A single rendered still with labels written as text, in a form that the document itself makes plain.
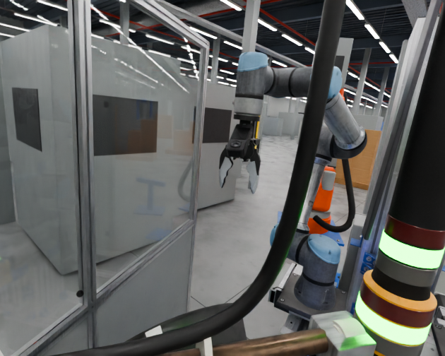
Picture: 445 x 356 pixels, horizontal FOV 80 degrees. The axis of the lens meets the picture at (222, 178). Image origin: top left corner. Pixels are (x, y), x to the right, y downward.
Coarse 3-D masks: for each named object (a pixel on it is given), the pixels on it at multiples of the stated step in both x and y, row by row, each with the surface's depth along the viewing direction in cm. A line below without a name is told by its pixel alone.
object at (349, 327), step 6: (348, 318) 19; (336, 324) 18; (342, 324) 18; (348, 324) 18; (354, 324) 18; (360, 324) 18; (342, 330) 18; (348, 330) 18; (354, 330) 18; (360, 330) 18; (348, 336) 17
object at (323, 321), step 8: (336, 312) 19; (344, 312) 19; (312, 320) 19; (320, 320) 18; (328, 320) 18; (312, 328) 19; (328, 328) 18; (328, 336) 17; (336, 336) 17; (344, 336) 17; (352, 336) 17; (360, 336) 17; (368, 336) 17; (328, 344) 17; (336, 344) 17; (344, 344) 17; (352, 344) 17; (360, 344) 17; (368, 344) 17; (328, 352) 17; (336, 352) 16; (344, 352) 16; (352, 352) 16; (360, 352) 17; (368, 352) 17
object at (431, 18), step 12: (432, 0) 15; (432, 12) 15; (432, 24) 15; (420, 36) 16; (420, 48) 15; (420, 60) 15; (408, 84) 16; (408, 96) 16; (408, 108) 16; (396, 120) 17; (396, 132) 16; (396, 144) 16; (384, 156) 18; (384, 168) 17; (384, 180) 17; (372, 204) 18; (372, 216) 18
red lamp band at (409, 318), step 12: (360, 288) 19; (372, 300) 18; (384, 300) 17; (384, 312) 17; (396, 312) 17; (408, 312) 16; (420, 312) 16; (432, 312) 17; (408, 324) 17; (420, 324) 17
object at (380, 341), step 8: (360, 320) 19; (368, 328) 18; (376, 336) 18; (376, 344) 18; (384, 344) 17; (392, 344) 17; (424, 344) 18; (384, 352) 17; (392, 352) 17; (400, 352) 17; (408, 352) 17; (416, 352) 17
